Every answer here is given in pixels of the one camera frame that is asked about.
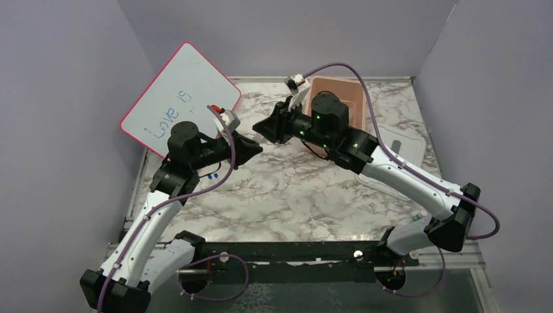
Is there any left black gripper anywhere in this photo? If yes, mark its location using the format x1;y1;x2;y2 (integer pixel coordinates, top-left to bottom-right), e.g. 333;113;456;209
190;130;263;170

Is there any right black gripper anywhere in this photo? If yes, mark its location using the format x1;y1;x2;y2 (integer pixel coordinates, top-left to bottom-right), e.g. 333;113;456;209
253;96;334;151

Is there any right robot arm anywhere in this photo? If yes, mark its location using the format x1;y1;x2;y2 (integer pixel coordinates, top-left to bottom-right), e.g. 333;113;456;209
252;93;481;265

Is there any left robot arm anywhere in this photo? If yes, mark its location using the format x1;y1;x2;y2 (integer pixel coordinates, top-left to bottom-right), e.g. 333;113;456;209
80;121;263;312

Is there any pink plastic bin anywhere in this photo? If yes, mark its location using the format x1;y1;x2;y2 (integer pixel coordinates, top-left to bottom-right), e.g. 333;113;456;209
303;76;367;130

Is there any white plastic bin lid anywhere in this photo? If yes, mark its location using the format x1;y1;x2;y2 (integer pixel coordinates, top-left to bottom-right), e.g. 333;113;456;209
355;125;426;201

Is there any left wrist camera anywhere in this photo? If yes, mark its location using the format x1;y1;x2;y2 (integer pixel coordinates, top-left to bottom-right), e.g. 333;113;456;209
211;105;241;140

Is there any white board with pink frame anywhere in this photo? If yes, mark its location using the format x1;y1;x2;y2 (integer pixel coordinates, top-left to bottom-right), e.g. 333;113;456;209
120;42;241;157

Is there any black metal base rail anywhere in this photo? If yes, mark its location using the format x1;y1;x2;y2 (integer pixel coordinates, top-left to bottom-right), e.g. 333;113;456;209
103;240;485;286

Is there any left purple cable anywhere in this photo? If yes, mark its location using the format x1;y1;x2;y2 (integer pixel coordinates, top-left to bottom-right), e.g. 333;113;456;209
97;104;237;313

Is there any purple cable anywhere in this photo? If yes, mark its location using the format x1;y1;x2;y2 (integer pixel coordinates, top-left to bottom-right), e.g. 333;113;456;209
97;104;237;313
302;63;501;299

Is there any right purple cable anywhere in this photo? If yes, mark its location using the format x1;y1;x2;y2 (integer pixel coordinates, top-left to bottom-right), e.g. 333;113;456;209
302;63;501;299

